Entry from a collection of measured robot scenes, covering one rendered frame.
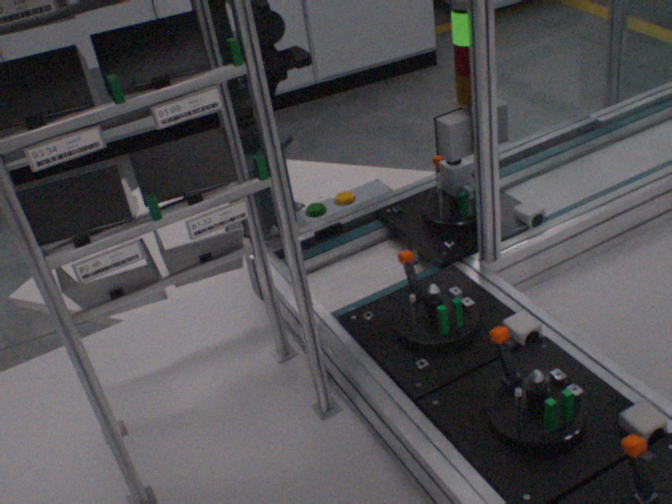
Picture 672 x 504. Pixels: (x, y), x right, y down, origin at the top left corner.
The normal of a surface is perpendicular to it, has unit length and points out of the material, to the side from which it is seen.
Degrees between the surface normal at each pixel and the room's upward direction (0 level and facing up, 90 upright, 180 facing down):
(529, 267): 90
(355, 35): 90
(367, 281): 0
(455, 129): 90
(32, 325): 0
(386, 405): 0
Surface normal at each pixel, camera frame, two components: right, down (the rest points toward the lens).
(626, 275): -0.15, -0.82
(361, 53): 0.36, 0.48
